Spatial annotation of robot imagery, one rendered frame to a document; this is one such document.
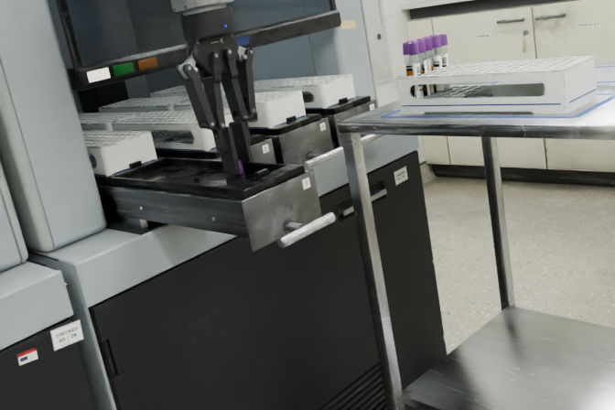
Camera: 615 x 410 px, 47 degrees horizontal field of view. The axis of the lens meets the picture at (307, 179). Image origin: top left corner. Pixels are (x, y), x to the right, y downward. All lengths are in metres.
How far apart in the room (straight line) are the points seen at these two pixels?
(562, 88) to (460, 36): 2.41
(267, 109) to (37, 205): 0.44
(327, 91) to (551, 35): 1.92
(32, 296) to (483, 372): 0.85
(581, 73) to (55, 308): 0.81
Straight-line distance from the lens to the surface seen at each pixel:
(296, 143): 1.31
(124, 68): 1.16
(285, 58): 1.65
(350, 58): 1.56
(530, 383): 1.42
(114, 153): 1.20
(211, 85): 1.03
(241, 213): 0.91
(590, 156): 3.28
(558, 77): 1.04
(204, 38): 1.02
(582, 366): 1.47
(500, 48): 3.34
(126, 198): 1.13
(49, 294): 1.05
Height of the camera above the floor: 1.05
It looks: 15 degrees down
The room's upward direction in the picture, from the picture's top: 11 degrees counter-clockwise
